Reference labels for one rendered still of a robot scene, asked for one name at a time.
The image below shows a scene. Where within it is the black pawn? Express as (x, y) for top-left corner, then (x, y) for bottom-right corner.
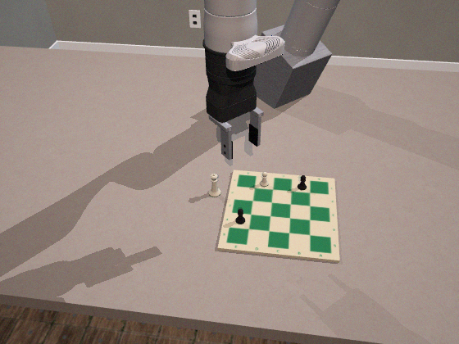
(298, 175), (307, 190)
(235, 209), (245, 224)

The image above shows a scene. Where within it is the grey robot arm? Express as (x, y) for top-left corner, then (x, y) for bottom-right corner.
(204, 0), (340, 57)

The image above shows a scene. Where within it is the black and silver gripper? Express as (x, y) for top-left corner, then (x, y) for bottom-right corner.
(202, 8), (285, 160)

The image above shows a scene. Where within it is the green and cream chessboard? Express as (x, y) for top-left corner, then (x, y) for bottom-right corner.
(218, 170), (340, 263)

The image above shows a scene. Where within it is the white pawn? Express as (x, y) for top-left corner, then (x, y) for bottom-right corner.
(260, 172), (269, 187)

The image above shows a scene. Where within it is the white queen chess piece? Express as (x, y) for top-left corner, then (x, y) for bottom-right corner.
(209, 174), (220, 197)

